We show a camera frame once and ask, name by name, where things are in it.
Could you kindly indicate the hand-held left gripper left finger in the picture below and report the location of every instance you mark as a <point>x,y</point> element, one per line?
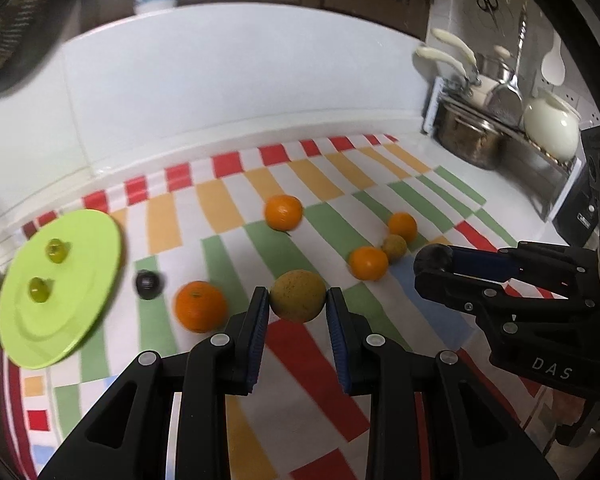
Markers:
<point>260,340</point>

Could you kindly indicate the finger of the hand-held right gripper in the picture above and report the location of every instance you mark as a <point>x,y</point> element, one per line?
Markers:
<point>460,292</point>
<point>480,264</point>

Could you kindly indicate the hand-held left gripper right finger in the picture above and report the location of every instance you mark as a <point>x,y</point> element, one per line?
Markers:
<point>339,345</point>

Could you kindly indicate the large yellow-brown round fruit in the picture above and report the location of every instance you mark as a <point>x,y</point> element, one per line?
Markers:
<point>297,295</point>

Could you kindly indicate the orange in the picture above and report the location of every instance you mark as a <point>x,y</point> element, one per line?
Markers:
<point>200,306</point>
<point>402,226</point>
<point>368,263</point>
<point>283,212</point>

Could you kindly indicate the small yellow-brown round fruit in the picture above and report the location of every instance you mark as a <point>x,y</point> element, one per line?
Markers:
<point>394,248</point>

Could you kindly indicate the dark purple round fruit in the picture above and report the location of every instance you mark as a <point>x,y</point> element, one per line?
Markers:
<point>148,284</point>

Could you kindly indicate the green plate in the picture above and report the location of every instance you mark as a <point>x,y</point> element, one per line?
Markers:
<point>80,280</point>

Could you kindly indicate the metal dish rack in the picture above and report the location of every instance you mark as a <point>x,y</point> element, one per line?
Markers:
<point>535,175</point>

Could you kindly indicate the colourful checkered tablecloth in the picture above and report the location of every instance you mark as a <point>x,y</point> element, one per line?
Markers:
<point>330,240</point>

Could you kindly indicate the black countertop appliance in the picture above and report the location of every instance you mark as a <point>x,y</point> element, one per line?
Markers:
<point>580,205</point>

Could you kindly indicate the stainless steel pot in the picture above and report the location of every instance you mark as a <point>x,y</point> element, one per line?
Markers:
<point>467,132</point>

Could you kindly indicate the white ceramic pot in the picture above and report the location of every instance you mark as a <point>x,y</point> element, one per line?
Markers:
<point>551,125</point>

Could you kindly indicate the white rice spoon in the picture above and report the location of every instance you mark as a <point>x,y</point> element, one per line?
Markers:
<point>552,65</point>

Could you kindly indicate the small green fruit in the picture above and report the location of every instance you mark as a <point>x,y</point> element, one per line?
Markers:
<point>40,291</point>
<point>56,251</point>

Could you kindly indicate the black scissors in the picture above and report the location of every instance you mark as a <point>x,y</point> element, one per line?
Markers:
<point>488,7</point>

